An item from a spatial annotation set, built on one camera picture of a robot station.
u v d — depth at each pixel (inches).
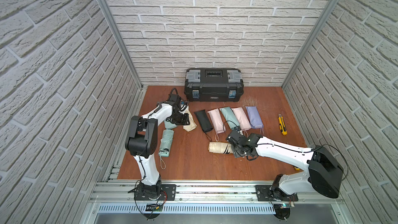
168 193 28.6
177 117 32.1
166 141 33.7
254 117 38.7
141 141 19.8
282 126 38.1
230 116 39.2
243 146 23.9
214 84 38.6
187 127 37.4
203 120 39.0
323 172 16.4
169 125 38.1
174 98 31.6
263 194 28.8
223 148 33.5
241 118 38.4
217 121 37.4
